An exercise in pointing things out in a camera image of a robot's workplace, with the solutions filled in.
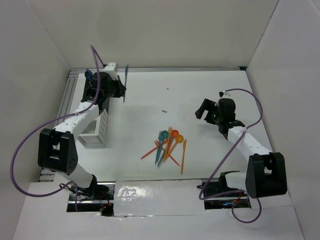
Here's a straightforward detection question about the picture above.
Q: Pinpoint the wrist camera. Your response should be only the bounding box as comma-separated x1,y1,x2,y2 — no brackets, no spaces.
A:
100,62,119,81
218,91,231,99

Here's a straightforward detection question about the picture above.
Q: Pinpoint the teal spoon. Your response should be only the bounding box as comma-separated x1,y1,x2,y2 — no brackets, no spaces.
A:
157,130,169,163

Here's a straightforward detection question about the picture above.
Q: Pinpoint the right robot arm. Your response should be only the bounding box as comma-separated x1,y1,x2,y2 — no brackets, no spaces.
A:
195,98,288,199

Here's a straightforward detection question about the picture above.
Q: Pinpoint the dark blue knife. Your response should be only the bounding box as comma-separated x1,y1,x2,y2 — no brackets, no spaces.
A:
123,64,129,103

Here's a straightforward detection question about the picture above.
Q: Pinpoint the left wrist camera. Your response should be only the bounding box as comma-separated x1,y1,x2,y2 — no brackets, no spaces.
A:
100,62,119,81

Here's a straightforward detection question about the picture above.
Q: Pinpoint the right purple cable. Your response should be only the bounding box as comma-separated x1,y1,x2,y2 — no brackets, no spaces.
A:
198,88,264,224

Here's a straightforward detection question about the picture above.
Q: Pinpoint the yellow-orange spoon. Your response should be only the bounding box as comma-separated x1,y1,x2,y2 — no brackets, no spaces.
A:
163,134,184,161

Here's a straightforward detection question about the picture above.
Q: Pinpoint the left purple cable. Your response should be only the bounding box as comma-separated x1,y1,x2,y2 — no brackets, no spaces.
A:
9,45,108,213

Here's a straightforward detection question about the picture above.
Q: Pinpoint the dark blue spoon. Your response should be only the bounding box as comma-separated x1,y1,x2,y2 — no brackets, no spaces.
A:
84,69,93,87

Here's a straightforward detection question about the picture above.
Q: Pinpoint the purple cable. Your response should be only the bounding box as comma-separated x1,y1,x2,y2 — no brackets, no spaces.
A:
9,45,108,213
198,88,264,224

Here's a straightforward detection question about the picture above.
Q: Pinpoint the teal knife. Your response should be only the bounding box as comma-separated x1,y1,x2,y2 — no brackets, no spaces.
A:
155,131,162,165

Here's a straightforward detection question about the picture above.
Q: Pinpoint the black and white utensil caddy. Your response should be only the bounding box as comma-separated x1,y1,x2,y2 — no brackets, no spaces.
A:
76,73,108,148

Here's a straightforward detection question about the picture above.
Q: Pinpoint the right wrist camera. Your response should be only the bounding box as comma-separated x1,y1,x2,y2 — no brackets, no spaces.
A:
218,91,231,99

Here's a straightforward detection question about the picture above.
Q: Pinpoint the red-orange knife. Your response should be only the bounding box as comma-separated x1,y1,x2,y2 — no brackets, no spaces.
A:
162,147,180,167

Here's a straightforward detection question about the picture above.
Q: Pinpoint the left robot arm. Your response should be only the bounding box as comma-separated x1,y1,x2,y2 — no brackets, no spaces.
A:
37,71,126,200

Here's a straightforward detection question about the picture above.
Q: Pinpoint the yellow-orange knife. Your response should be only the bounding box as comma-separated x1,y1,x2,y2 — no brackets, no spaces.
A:
180,139,187,175

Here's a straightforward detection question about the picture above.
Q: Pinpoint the red-orange spoon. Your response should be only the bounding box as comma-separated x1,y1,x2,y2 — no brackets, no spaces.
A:
167,129,179,152

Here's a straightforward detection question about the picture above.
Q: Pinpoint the red-orange fork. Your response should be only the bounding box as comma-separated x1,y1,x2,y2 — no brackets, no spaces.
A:
140,140,159,160

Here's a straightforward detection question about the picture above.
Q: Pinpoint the yellow-orange fork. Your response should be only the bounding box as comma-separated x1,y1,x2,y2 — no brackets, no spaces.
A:
163,126,173,160

